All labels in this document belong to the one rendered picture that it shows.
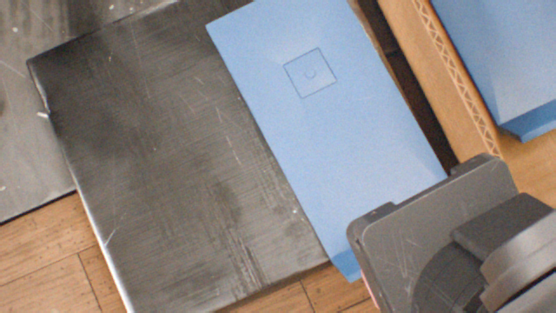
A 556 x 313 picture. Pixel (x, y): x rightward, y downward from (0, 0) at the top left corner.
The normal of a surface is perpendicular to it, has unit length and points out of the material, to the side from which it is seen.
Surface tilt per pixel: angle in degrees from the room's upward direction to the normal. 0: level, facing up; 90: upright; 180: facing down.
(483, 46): 0
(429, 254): 30
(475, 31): 0
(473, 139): 90
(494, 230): 60
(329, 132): 0
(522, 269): 45
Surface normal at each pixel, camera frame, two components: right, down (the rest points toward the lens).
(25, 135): -0.03, -0.25
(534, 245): -0.40, -0.01
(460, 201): 0.22, 0.20
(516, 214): -0.40, -0.87
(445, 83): -0.91, 0.40
